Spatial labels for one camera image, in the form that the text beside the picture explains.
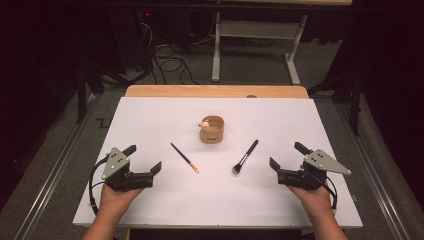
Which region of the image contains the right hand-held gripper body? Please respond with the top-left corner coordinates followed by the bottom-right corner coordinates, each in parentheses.
top-left (277, 149), bottom-right (352, 192)

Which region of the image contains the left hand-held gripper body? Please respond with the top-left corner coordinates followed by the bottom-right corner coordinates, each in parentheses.
top-left (101, 147), bottom-right (154, 193)

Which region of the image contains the thin black makeup brush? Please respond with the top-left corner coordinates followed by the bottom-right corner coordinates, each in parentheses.
top-left (170, 142), bottom-right (200, 174)

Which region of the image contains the thick black makeup brush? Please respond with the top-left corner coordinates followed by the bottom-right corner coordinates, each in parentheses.
top-left (231, 139), bottom-right (260, 176)

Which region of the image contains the small wooden cup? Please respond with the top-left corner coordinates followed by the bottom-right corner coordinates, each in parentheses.
top-left (198, 115), bottom-right (225, 145)

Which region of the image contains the person's left hand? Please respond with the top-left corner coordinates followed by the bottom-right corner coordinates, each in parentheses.
top-left (99, 184), bottom-right (144, 218)

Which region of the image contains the person's right hand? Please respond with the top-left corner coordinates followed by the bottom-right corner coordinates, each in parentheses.
top-left (288, 185), bottom-right (334, 223)

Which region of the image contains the white table board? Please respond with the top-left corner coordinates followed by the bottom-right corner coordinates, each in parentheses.
top-left (72, 96), bottom-right (364, 230)

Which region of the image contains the black metal stand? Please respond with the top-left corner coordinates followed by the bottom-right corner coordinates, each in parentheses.
top-left (75, 61), bottom-right (154, 125)
top-left (308, 71), bottom-right (364, 137)

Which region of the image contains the wooden table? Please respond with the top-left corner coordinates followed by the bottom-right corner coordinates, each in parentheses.
top-left (124, 84), bottom-right (310, 100)

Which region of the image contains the dark curtain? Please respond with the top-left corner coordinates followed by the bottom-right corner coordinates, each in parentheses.
top-left (339, 0), bottom-right (424, 209)
top-left (0, 0), bottom-right (79, 203)

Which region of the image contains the black device with red light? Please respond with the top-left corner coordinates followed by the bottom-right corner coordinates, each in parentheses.
top-left (134, 9), bottom-right (155, 22)

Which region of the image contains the left hand-held gripper black cable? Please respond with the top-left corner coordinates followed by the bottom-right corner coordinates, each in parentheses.
top-left (88, 154), bottom-right (111, 216)

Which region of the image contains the hand-held gripper black cable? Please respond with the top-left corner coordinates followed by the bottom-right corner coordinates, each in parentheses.
top-left (311, 169), bottom-right (339, 211)
top-left (88, 154), bottom-right (111, 216)

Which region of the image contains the right hand-held gripper black cable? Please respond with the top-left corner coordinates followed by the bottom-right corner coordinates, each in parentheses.
top-left (311, 169), bottom-right (339, 211)

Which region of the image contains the metal floor rail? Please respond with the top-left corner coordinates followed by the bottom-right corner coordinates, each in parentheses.
top-left (13, 95), bottom-right (98, 240)
top-left (333, 101), bottom-right (412, 240)

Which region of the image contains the tangle of black floor cables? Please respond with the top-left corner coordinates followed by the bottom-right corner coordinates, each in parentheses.
top-left (152, 43), bottom-right (200, 86)

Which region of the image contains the white metal table frame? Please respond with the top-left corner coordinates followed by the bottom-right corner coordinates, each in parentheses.
top-left (206, 0), bottom-right (354, 86)

